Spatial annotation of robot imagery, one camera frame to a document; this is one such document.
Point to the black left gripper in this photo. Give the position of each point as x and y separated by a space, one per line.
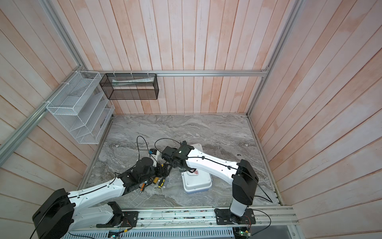
160 174

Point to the white and blue tool box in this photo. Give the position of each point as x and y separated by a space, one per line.
196 182

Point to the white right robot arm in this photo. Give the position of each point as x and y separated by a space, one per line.
240 175

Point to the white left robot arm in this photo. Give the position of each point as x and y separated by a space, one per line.
66 211

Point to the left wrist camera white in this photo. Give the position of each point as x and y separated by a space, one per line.
153 153

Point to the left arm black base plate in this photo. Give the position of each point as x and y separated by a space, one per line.
128 219

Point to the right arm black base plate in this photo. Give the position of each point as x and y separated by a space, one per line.
226 217

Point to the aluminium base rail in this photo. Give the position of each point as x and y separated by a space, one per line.
165 218

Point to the white ventilated cable duct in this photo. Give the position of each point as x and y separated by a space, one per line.
179 233

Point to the black wire mesh basket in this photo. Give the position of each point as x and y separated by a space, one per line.
130 86

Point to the white wire mesh shelf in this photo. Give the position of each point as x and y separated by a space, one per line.
81 109

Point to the aluminium frame horizontal bar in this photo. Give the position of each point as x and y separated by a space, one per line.
193 73

